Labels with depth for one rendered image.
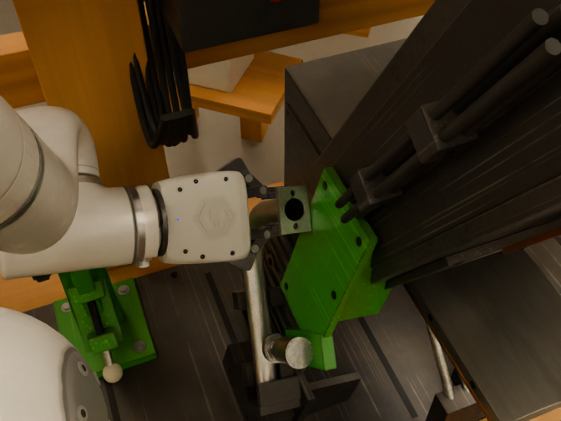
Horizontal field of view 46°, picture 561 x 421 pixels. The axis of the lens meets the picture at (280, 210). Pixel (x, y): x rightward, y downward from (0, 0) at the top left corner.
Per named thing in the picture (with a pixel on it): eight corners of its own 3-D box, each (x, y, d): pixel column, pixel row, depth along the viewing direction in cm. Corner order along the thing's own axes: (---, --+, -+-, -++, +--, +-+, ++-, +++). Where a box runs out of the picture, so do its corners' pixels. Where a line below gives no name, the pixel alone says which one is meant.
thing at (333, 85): (483, 251, 114) (543, 93, 88) (322, 305, 106) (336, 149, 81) (430, 180, 125) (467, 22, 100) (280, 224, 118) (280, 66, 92)
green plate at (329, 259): (369, 346, 84) (434, 232, 71) (312, 357, 81) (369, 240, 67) (332, 277, 91) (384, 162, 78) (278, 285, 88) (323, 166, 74)
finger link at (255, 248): (253, 254, 76) (305, 247, 79) (250, 226, 76) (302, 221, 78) (242, 253, 79) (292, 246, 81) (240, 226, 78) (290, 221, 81)
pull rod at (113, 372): (126, 382, 94) (118, 362, 90) (106, 388, 93) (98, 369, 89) (118, 350, 97) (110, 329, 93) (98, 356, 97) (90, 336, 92)
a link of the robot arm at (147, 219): (139, 271, 67) (168, 266, 69) (132, 185, 67) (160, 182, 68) (122, 266, 75) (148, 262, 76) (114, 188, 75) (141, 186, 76)
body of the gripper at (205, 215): (159, 272, 69) (257, 259, 74) (150, 174, 68) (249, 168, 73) (141, 267, 75) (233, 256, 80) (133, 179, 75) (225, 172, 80)
